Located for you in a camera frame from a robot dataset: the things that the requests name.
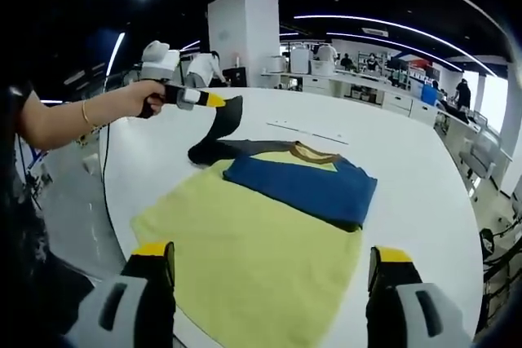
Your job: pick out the white grey office chair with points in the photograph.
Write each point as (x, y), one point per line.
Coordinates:
(481, 148)

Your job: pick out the white template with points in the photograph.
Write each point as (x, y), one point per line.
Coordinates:
(310, 133)

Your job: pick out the tall white box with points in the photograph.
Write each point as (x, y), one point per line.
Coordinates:
(300, 60)

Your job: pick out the long white drawer counter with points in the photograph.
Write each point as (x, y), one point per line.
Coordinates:
(397, 103)

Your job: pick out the person's left hand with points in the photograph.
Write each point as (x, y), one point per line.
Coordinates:
(126, 99)

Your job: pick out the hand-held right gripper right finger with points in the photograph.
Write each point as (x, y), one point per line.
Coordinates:
(408, 307)

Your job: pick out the black cabinet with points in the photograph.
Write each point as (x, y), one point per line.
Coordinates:
(236, 77)

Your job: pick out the low white box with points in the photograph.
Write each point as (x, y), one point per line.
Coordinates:
(323, 67)

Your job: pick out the white square pillar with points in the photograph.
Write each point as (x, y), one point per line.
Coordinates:
(249, 34)

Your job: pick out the yellow blue grey garment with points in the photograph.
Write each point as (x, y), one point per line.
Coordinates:
(244, 242)

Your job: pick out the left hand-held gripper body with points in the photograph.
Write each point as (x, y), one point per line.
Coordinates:
(161, 60)

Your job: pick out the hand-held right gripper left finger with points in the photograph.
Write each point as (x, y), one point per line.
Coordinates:
(122, 307)

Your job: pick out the white ceiling light strip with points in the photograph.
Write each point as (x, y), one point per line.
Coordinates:
(391, 43)
(391, 24)
(115, 54)

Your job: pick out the person's dark clothing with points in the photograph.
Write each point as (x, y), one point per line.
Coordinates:
(24, 242)

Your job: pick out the blue box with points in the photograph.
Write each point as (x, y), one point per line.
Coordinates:
(429, 94)

